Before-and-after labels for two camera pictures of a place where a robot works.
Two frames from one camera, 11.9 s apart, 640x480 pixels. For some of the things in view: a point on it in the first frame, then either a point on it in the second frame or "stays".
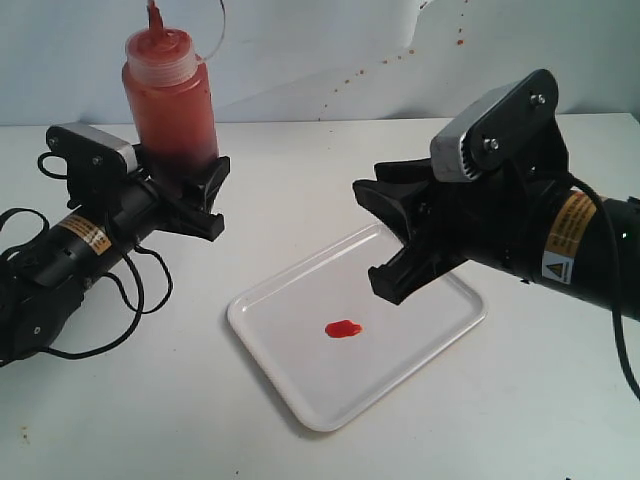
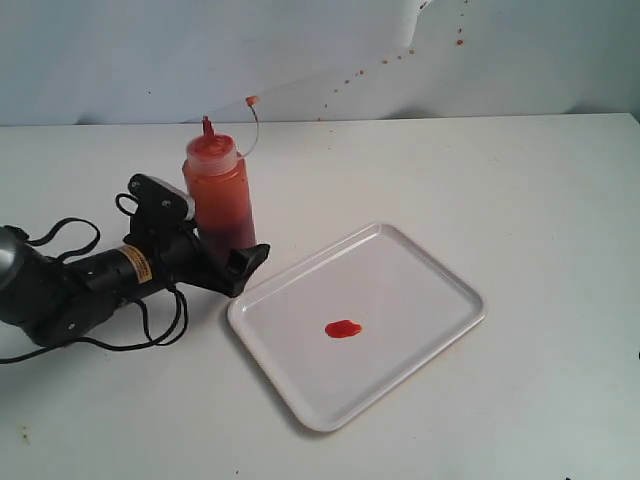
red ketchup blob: (341, 328) stays
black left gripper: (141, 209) to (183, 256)
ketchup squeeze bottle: (167, 87) to (220, 188)
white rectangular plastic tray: (332, 344) stays
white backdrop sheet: (62, 62) stays
